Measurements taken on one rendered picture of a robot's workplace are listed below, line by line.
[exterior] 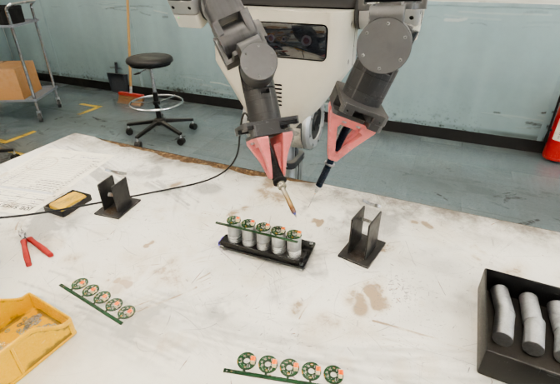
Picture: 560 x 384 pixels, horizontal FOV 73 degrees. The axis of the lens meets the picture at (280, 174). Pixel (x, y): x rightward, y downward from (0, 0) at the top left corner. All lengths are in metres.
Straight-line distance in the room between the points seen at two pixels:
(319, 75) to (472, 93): 2.31
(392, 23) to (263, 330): 0.43
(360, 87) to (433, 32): 2.62
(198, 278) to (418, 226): 0.43
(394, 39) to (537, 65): 2.79
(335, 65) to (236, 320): 0.65
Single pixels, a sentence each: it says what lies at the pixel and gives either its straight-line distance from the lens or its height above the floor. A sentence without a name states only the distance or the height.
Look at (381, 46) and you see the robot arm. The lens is 0.43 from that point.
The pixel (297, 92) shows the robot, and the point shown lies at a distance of 1.02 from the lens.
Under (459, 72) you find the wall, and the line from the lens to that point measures 3.17.
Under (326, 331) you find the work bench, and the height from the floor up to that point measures 0.75.
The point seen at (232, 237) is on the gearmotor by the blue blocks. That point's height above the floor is 0.78.
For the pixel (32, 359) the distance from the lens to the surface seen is 0.62.
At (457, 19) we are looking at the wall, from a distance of 3.11.
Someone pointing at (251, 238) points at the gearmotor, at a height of 0.79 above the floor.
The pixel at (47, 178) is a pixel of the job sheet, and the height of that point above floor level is 0.75.
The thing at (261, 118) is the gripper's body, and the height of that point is 0.98.
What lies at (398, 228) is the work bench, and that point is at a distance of 0.79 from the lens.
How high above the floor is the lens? 1.20
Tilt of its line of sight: 28 degrees down
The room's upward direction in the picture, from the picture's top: straight up
